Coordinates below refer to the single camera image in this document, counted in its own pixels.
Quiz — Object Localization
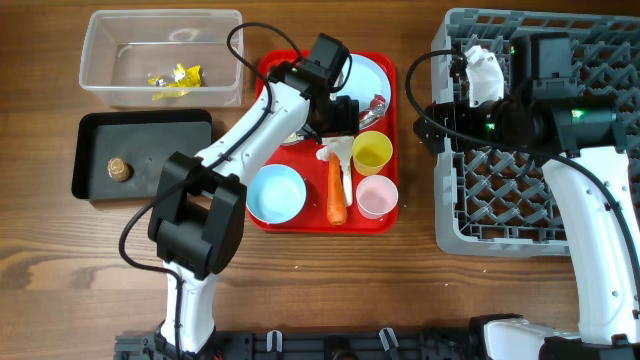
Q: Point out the light blue plate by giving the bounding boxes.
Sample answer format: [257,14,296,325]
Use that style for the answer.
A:
[337,54,392,112]

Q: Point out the yellow foil wrapper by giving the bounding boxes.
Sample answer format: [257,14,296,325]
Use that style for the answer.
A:
[148,64,202,101]

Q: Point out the light blue bowl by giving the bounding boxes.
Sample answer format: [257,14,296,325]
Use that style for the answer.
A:
[246,164,307,224]

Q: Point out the white plastic spoon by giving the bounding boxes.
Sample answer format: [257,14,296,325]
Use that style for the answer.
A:
[339,151,353,207]

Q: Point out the pink cup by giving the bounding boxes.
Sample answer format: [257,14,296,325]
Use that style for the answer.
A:
[356,175,399,219]

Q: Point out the grey dishwasher rack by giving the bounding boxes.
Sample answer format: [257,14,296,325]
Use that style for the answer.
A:
[432,8,639,257]

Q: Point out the black cable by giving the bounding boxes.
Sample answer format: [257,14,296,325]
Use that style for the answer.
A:
[404,48,640,311]
[118,21,311,360]

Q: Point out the orange carrot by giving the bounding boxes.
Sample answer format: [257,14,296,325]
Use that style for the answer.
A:
[327,153,348,225]

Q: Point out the white tissue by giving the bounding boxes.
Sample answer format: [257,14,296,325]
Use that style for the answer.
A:
[316,136,354,163]

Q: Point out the left black cable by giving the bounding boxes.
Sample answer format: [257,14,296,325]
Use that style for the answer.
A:
[118,21,311,360]

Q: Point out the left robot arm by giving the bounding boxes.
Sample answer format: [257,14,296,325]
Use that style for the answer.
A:
[148,34,359,359]

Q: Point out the clear plastic bin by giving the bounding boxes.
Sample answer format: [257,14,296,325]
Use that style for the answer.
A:
[79,9,244,108]

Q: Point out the red serving tray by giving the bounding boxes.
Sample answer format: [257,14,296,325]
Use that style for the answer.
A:
[250,52,398,235]

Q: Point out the right black cable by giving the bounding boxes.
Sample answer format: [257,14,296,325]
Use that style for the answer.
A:
[404,48,640,311]

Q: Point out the black plastic tray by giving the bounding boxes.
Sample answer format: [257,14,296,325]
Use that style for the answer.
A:
[71,109,212,202]

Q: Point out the brown round food piece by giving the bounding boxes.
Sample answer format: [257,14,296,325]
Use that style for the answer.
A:
[107,157,132,182]

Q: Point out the yellow cup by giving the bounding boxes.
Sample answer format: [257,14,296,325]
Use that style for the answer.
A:
[352,131,393,176]

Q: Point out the red foil wrapper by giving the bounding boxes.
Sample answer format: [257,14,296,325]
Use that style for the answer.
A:
[359,95,387,130]

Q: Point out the green bowl with rice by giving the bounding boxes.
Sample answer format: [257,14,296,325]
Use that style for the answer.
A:
[281,131,305,146]

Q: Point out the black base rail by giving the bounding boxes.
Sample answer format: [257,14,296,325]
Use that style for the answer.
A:
[113,327,474,360]

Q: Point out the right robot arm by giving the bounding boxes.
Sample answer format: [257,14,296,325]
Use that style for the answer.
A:
[417,32,639,359]

